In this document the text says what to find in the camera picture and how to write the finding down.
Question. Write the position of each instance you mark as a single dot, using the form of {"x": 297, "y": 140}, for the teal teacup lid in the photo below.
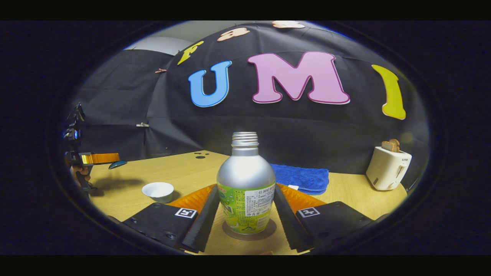
{"x": 117, "y": 165}

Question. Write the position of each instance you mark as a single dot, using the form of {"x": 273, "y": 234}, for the pink clip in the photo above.
{"x": 161, "y": 70}

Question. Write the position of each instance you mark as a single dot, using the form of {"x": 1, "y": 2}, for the toast slices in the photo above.
{"x": 391, "y": 145}

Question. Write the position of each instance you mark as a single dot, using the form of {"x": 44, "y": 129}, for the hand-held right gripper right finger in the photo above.
{"x": 287, "y": 226}

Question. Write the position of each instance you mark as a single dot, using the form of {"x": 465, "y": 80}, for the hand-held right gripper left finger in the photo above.
{"x": 203, "y": 226}

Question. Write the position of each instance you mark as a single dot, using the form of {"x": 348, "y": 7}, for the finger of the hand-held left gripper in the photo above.
{"x": 101, "y": 158}

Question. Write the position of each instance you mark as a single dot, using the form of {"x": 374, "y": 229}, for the blue towel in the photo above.
{"x": 303, "y": 178}

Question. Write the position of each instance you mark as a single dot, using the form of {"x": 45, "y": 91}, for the silver clip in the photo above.
{"x": 142, "y": 124}

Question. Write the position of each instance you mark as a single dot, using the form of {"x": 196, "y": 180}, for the teal teacup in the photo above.
{"x": 158, "y": 190}

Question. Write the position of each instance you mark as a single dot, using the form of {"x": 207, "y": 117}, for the round brown coaster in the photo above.
{"x": 230, "y": 232}

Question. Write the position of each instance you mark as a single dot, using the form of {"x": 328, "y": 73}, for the white toaster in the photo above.
{"x": 385, "y": 168}

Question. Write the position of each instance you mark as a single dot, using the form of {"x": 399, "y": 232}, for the black backdrop cloth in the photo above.
{"x": 307, "y": 126}

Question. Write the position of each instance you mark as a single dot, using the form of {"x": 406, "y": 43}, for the silver water bottle green label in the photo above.
{"x": 245, "y": 172}

